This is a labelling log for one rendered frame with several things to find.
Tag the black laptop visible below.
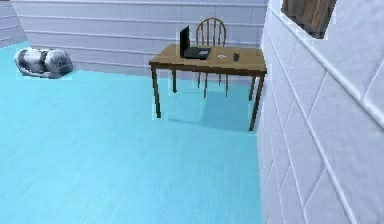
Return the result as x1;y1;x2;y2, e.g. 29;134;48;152
179;25;212;61

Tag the brown wooden table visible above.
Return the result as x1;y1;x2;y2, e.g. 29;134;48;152
148;43;268;132

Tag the brown wooden spindle chair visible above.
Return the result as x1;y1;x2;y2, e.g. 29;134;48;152
195;17;230;100

